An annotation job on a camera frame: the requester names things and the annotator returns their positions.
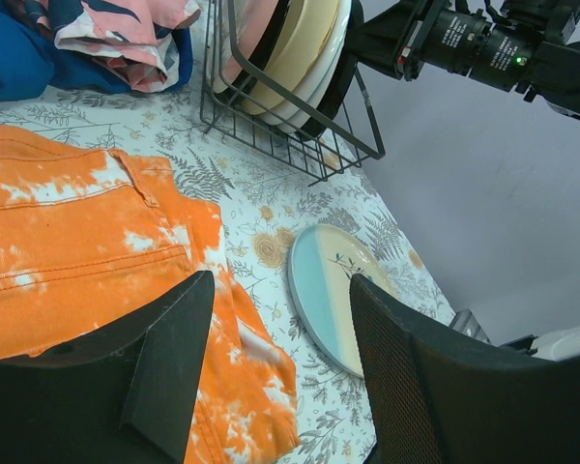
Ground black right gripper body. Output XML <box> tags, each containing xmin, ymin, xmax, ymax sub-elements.
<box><xmin>395</xmin><ymin>1</ymin><xmax>580</xmax><ymax>82</ymax></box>

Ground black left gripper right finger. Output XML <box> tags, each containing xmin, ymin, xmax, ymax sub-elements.
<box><xmin>349</xmin><ymin>275</ymin><xmax>580</xmax><ymax>463</ymax></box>

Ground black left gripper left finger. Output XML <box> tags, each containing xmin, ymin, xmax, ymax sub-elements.
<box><xmin>0</xmin><ymin>271</ymin><xmax>215</xmax><ymax>463</ymax></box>

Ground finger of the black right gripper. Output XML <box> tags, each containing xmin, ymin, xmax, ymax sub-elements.
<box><xmin>348</xmin><ymin>1</ymin><xmax>428</xmax><ymax>80</ymax></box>

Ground blue and cream plate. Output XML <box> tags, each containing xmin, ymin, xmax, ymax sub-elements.
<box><xmin>287</xmin><ymin>223</ymin><xmax>397</xmax><ymax>378</ymax></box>

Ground red rimmed black plate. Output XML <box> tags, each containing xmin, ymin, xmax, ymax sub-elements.
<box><xmin>317</xmin><ymin>0</ymin><xmax>364</xmax><ymax>120</ymax></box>

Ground yellow rimmed plate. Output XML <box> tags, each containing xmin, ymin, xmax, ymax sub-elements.
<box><xmin>236</xmin><ymin>0</ymin><xmax>342</xmax><ymax>116</ymax></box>

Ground pink plate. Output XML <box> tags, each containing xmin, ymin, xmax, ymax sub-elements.
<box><xmin>207</xmin><ymin>1</ymin><xmax>288</xmax><ymax>94</ymax></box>

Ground orange tie-dye folded shorts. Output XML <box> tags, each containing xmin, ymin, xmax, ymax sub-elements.
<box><xmin>0</xmin><ymin>126</ymin><xmax>300</xmax><ymax>463</ymax></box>

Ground floral table mat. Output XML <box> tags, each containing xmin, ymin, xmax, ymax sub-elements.
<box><xmin>0</xmin><ymin>0</ymin><xmax>458</xmax><ymax>464</ymax></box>

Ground pink navy patterned cloth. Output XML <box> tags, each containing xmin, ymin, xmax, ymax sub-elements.
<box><xmin>28</xmin><ymin>0</ymin><xmax>202</xmax><ymax>93</ymax></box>

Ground blue cloth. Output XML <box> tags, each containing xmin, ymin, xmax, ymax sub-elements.
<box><xmin>0</xmin><ymin>0</ymin><xmax>194</xmax><ymax>102</ymax></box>

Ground black wire dish rack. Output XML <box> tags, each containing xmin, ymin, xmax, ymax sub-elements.
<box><xmin>200</xmin><ymin>1</ymin><xmax>385</xmax><ymax>182</ymax></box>

